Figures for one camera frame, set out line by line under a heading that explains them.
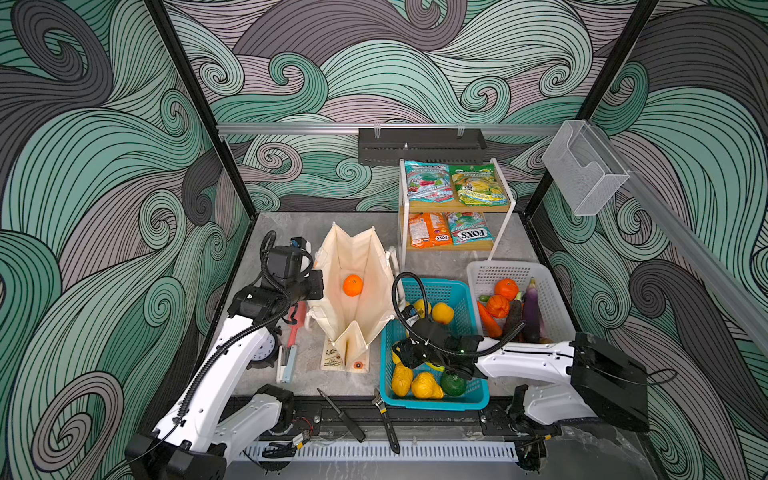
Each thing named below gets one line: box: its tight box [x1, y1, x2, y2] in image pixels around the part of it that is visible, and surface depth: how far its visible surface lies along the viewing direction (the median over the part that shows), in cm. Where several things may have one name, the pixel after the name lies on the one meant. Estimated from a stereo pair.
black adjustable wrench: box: [371, 387, 401, 455], surface depth 73 cm
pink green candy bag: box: [405, 160, 454, 203], surface depth 80 cm
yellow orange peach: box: [432, 302, 455, 325], surface depth 89 cm
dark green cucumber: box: [508, 300, 525, 342], surface depth 89 cm
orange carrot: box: [477, 301, 503, 339], surface depth 90 cm
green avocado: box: [440, 373, 466, 396], surface depth 76 cm
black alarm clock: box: [246, 334, 277, 370], surface depth 83 cm
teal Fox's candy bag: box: [448, 211, 495, 246], surface depth 93 cm
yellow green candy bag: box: [449, 164, 509, 207], surface depth 79 cm
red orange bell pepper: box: [486, 294, 510, 319], surface depth 89 cm
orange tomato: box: [494, 278, 519, 301], surface depth 93 cm
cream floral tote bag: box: [306, 222, 401, 370], surface depth 79 cm
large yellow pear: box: [411, 372, 444, 399], surface depth 76 cm
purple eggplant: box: [523, 276, 540, 344], surface depth 90 cm
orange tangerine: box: [343, 274, 363, 297], surface depth 96 cm
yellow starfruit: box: [392, 353, 413, 397], surface depth 77 cm
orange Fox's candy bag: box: [409, 212, 453, 249], surface depth 94 cm
